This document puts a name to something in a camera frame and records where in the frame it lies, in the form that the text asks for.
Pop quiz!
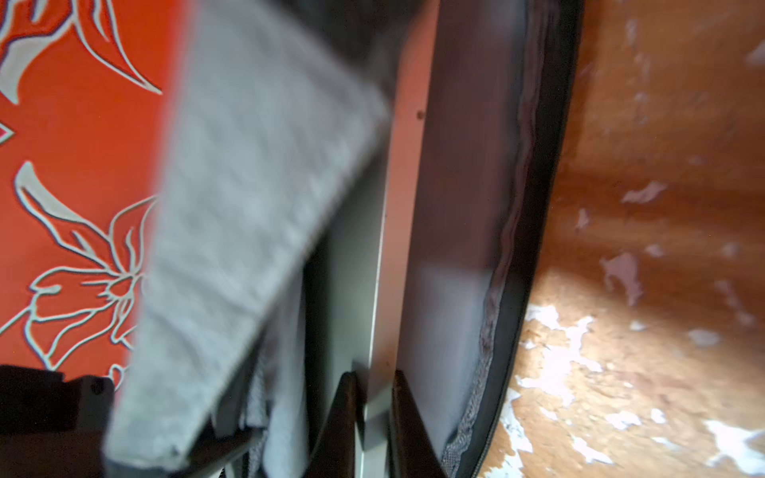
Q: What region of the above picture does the silver laptop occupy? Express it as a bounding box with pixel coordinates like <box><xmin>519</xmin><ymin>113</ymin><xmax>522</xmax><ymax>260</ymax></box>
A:
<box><xmin>304</xmin><ymin>1</ymin><xmax>440</xmax><ymax>477</ymax></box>

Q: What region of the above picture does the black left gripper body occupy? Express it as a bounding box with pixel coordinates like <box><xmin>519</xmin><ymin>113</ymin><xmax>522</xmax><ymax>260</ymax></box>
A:
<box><xmin>1</xmin><ymin>366</ymin><xmax>115</xmax><ymax>477</ymax></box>

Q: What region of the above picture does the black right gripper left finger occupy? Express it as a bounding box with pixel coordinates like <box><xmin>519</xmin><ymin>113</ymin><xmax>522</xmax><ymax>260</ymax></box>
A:
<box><xmin>304</xmin><ymin>372</ymin><xmax>360</xmax><ymax>478</ymax></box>

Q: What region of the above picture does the grey zippered laptop bag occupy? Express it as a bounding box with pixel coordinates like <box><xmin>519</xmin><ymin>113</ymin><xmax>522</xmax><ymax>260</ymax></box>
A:
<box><xmin>102</xmin><ymin>1</ymin><xmax>584</xmax><ymax>477</ymax></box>

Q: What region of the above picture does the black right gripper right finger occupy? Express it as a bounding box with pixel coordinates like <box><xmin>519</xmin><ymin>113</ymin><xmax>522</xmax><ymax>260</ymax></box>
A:
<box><xmin>388</xmin><ymin>370</ymin><xmax>447</xmax><ymax>478</ymax></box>

